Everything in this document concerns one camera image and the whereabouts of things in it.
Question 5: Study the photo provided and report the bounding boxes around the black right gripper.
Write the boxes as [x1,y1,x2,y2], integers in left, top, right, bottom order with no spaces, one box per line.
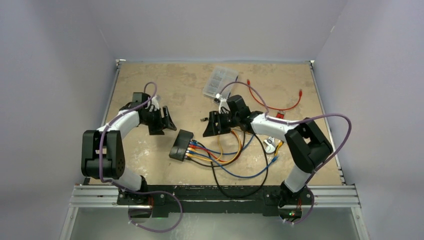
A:
[203,110,240,137]

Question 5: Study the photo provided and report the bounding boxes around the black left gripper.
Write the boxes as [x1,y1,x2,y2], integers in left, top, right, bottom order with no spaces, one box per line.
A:
[141,106,176,135]

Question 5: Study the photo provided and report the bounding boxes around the black network switch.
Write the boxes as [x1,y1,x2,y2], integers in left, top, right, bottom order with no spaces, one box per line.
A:
[168,129,194,162]

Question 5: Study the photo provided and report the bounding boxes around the clear plastic parts box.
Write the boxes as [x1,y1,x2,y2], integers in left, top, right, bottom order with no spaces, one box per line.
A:
[202,66,239,99]

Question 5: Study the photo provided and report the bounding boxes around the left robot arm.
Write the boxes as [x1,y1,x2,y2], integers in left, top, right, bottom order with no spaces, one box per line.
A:
[81,92,177,205]

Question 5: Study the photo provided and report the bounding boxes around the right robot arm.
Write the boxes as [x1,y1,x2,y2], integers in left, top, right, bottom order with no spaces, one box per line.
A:
[203,93,333,204]

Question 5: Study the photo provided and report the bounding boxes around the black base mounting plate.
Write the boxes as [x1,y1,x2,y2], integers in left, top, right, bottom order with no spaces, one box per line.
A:
[117,184,313,218]

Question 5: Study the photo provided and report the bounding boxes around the blue ethernet cable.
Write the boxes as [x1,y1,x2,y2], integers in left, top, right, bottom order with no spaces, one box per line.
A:
[189,134,256,157]
[186,150,280,180]

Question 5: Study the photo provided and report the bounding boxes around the black ethernet cable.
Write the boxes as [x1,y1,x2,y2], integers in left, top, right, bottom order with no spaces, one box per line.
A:
[186,117,270,200]

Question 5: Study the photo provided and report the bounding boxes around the yellow ethernet cable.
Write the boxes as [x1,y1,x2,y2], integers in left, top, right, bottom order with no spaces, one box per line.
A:
[185,129,244,166]

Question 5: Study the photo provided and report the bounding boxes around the yellow handled pliers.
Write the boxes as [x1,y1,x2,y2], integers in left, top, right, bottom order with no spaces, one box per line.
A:
[274,141,284,157]

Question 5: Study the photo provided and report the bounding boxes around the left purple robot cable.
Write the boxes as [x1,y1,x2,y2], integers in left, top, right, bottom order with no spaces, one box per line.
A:
[98,81,184,234]

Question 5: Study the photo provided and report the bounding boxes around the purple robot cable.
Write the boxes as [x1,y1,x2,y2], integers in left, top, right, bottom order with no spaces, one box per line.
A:
[98,81,184,234]
[215,81,353,225]

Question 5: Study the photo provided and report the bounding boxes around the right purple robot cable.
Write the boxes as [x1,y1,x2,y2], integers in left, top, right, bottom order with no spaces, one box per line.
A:
[215,81,353,225]

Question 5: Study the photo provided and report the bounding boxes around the aluminium frame rail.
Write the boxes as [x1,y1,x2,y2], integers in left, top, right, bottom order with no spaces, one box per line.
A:
[69,185,361,208]

